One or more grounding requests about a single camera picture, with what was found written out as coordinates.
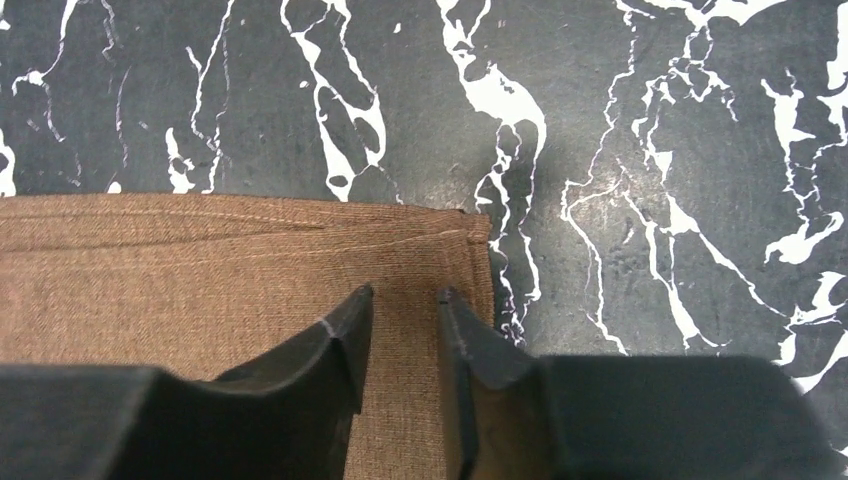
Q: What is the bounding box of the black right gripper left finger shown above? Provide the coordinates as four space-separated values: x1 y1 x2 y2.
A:
1 284 374 479

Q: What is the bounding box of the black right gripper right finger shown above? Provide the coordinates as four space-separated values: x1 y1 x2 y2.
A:
438 288 843 479

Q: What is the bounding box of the brown woven cloth napkin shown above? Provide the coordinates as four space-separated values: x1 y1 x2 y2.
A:
1 194 493 479

